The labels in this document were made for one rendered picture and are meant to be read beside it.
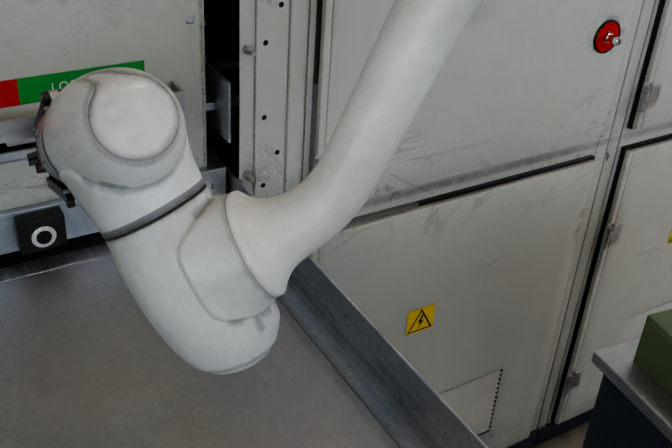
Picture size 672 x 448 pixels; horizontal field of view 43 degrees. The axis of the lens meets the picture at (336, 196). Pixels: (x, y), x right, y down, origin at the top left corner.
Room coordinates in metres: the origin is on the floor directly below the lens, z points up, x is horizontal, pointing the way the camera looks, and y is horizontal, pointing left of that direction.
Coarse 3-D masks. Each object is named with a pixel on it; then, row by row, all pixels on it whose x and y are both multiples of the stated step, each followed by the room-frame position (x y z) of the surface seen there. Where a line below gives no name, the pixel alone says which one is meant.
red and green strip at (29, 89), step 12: (60, 72) 0.98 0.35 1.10; (72, 72) 0.99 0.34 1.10; (84, 72) 0.99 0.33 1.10; (0, 84) 0.94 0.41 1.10; (12, 84) 0.95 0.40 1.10; (24, 84) 0.95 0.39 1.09; (36, 84) 0.96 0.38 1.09; (48, 84) 0.97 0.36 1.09; (60, 84) 0.98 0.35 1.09; (0, 96) 0.94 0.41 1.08; (12, 96) 0.95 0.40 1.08; (24, 96) 0.95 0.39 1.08; (36, 96) 0.96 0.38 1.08
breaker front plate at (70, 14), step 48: (0, 0) 0.95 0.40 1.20; (48, 0) 0.98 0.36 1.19; (96, 0) 1.01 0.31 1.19; (144, 0) 1.04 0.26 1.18; (192, 0) 1.07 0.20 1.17; (0, 48) 0.94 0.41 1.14; (48, 48) 0.97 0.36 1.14; (96, 48) 1.00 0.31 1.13; (144, 48) 1.04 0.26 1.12; (192, 48) 1.07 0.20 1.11; (192, 96) 1.07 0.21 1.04; (192, 144) 1.07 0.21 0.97; (0, 192) 0.93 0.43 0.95; (48, 192) 0.96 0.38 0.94
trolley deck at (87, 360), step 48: (0, 288) 0.87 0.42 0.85; (48, 288) 0.87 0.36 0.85; (96, 288) 0.88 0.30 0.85; (0, 336) 0.78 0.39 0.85; (48, 336) 0.78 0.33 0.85; (96, 336) 0.79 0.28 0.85; (144, 336) 0.79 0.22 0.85; (288, 336) 0.81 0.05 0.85; (0, 384) 0.70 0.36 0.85; (48, 384) 0.70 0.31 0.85; (96, 384) 0.71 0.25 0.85; (144, 384) 0.71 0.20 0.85; (192, 384) 0.72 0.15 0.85; (240, 384) 0.72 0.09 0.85; (288, 384) 0.73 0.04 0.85; (336, 384) 0.73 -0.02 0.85; (0, 432) 0.63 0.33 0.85; (48, 432) 0.63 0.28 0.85; (96, 432) 0.64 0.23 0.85; (144, 432) 0.64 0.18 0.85; (192, 432) 0.65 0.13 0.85; (240, 432) 0.65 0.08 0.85; (288, 432) 0.66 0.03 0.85; (336, 432) 0.66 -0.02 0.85; (384, 432) 0.67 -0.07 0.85
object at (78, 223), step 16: (208, 160) 1.10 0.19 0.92; (224, 176) 1.08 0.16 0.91; (224, 192) 1.08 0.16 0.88; (16, 208) 0.94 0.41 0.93; (32, 208) 0.94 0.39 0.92; (48, 208) 0.95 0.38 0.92; (64, 208) 0.96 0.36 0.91; (80, 208) 0.97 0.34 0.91; (0, 224) 0.92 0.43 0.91; (80, 224) 0.97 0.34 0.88; (0, 240) 0.91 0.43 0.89; (16, 240) 0.92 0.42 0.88
